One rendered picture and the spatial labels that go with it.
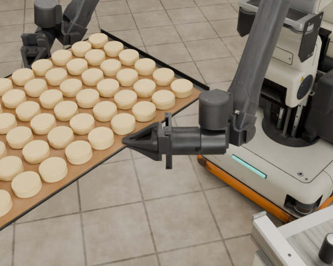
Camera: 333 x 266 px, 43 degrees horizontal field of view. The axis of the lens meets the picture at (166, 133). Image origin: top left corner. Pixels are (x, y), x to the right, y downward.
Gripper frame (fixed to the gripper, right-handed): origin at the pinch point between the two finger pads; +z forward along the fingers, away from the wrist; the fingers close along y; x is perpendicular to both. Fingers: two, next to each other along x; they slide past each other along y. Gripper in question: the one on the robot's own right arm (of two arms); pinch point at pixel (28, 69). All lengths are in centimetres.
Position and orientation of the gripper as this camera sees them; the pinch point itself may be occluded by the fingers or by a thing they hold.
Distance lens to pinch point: 111.7
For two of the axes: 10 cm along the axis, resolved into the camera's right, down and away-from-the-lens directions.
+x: 10.0, 0.0, -0.3
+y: -0.2, -7.5, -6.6
